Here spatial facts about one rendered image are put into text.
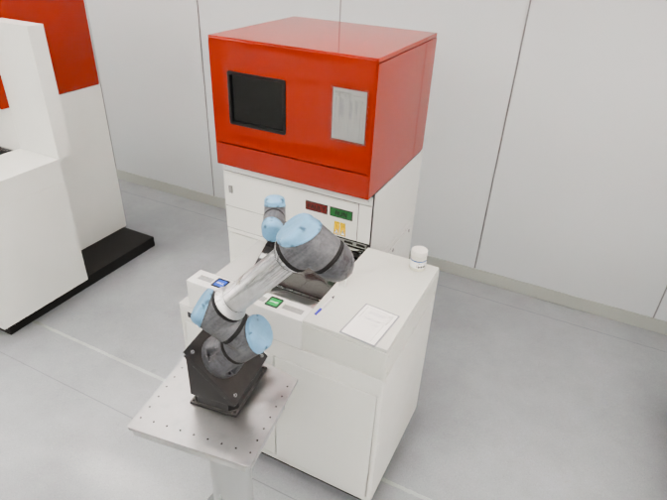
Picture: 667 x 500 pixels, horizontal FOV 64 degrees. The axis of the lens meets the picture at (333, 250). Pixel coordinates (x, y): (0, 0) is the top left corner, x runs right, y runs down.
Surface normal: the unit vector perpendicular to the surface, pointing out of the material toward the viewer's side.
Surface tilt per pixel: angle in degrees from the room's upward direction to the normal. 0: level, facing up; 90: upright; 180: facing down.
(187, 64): 90
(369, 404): 90
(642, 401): 0
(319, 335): 90
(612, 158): 90
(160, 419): 0
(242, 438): 0
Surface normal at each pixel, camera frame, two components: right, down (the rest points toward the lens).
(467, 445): 0.04, -0.85
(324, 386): -0.45, 0.45
